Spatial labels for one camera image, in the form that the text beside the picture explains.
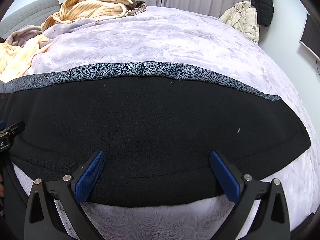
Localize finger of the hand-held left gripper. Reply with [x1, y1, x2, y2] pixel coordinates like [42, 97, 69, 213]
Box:
[0, 121, 26, 137]

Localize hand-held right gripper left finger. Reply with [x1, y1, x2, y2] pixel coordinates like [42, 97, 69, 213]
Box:
[24, 151, 116, 240]

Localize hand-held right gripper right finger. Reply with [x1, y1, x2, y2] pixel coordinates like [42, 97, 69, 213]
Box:
[209, 151, 292, 240]

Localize black pants with speckled waistband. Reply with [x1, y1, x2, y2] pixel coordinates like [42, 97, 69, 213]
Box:
[0, 61, 311, 208]

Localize peach fleece blanket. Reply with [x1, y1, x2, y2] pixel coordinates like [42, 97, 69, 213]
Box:
[0, 35, 53, 83]

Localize dusty pink cloth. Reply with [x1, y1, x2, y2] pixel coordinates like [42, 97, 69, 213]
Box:
[4, 26, 43, 47]

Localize grey quilted headboard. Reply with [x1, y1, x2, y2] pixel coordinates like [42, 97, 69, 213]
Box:
[0, 0, 62, 39]

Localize cream striped garment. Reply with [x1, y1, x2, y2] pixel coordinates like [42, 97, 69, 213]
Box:
[41, 0, 137, 32]

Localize lavender plush blanket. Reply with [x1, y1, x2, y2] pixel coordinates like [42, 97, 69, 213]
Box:
[0, 5, 320, 240]

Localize cream puffer jacket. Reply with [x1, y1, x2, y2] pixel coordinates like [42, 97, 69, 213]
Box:
[219, 1, 260, 44]

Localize brown grey cloth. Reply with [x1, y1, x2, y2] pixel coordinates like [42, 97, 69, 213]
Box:
[127, 1, 147, 16]

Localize black puffer jacket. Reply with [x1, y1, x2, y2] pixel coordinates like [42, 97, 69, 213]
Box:
[250, 0, 274, 28]

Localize white framed wall television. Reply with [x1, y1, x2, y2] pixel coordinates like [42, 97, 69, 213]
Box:
[298, 12, 320, 61]

